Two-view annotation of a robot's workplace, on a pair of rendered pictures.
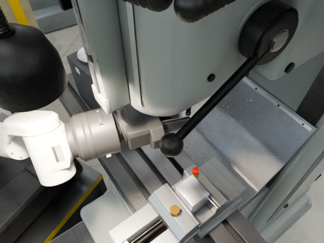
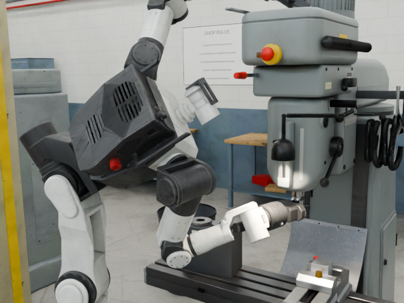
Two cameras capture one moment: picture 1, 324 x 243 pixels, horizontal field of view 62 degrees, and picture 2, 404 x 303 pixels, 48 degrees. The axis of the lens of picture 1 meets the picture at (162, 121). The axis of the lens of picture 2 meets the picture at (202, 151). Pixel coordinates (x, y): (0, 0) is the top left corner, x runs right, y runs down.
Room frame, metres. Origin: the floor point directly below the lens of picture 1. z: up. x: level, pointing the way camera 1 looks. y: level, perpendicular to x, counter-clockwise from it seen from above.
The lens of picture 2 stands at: (-0.98, 0.85, 1.71)
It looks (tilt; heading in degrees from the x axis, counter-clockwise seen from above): 10 degrees down; 339
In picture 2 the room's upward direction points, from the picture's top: 1 degrees counter-clockwise
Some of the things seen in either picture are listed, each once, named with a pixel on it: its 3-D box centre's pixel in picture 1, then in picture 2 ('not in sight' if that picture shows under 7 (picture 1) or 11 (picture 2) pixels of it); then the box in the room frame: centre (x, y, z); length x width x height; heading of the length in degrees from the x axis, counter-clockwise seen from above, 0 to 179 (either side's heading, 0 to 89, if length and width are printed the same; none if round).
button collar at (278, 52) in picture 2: not in sight; (271, 54); (0.21, 0.17, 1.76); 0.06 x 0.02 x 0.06; 36
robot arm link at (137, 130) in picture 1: (125, 127); (281, 213); (0.31, 0.07, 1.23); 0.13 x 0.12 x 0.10; 20
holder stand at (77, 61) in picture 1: (106, 84); (211, 244); (0.65, 0.19, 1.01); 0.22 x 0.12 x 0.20; 44
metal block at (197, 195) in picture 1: (191, 195); (321, 270); (0.26, -0.07, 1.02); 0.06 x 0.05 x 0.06; 37
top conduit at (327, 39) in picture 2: not in sight; (348, 45); (0.24, -0.13, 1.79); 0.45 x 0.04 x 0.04; 126
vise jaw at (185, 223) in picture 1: (172, 211); (316, 281); (0.23, -0.03, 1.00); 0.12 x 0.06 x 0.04; 37
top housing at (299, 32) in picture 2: not in sight; (302, 41); (0.35, -0.03, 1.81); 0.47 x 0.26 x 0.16; 126
